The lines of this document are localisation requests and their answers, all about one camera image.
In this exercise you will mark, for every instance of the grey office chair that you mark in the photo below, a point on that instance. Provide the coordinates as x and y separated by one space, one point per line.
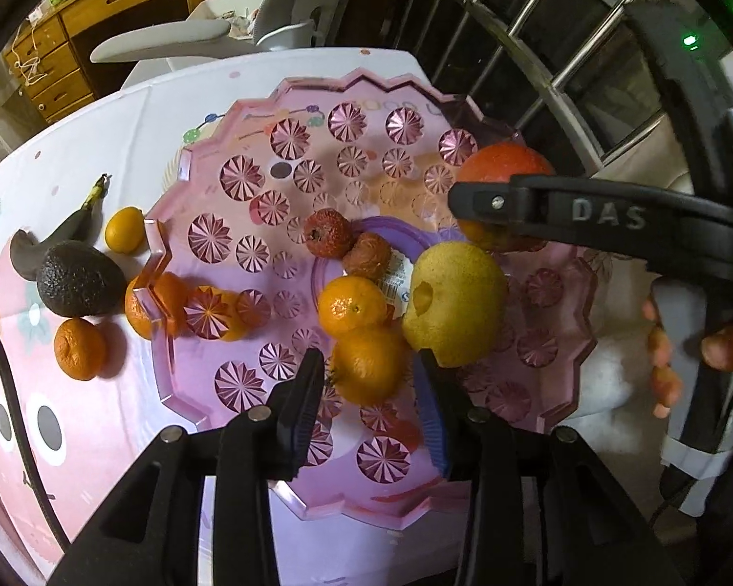
159 36

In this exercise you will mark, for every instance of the dark avocado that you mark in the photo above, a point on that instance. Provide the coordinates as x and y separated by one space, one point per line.
79 284

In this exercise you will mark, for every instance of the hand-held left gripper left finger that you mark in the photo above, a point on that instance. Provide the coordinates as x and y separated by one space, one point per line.
299 415

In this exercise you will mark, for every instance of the yellow pear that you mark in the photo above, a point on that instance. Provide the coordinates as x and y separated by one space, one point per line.
464 311

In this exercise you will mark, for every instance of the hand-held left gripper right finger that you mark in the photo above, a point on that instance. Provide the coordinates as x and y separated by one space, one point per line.
430 415

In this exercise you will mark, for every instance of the metal window grille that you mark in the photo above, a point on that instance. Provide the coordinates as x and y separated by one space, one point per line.
605 27

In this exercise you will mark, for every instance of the white floral curtain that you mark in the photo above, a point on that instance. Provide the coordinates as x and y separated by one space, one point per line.
617 329

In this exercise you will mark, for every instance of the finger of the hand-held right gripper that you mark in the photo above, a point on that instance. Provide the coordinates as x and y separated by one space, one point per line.
586 213

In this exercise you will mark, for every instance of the white tray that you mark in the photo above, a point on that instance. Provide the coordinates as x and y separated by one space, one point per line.
211 9

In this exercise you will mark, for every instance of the person's right hand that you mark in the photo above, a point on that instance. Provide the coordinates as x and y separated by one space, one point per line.
730 348

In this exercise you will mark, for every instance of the red lychee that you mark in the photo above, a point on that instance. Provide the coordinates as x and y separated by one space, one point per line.
366 256
327 232

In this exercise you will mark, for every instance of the small orange kumquat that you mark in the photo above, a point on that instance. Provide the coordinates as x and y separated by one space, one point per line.
124 230
235 326

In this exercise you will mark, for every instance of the wooden desk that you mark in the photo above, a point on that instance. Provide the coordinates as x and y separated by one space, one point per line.
116 6

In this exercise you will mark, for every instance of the orange mandarin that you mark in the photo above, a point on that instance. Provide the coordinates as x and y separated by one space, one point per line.
79 348
352 307
137 311
369 366

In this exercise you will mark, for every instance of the pink plastic fruit bowl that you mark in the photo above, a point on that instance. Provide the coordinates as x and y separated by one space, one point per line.
269 152

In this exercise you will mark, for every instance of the cartoon printed tablecloth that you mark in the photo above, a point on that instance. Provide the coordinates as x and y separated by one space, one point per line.
98 134

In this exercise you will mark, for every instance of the red apple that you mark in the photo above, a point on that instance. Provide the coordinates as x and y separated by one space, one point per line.
501 162

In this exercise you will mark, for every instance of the overripe dark banana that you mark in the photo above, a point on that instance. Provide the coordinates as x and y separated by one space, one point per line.
64 234

